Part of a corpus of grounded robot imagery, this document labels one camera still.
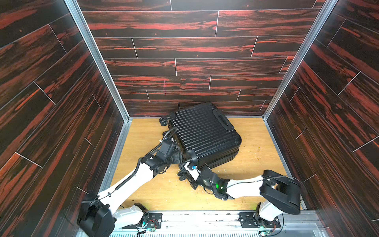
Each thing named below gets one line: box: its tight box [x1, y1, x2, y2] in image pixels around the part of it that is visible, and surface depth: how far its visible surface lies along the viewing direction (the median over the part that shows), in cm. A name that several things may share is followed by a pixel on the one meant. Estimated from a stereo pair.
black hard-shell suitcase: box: [158, 102, 242, 169], surface depth 83 cm
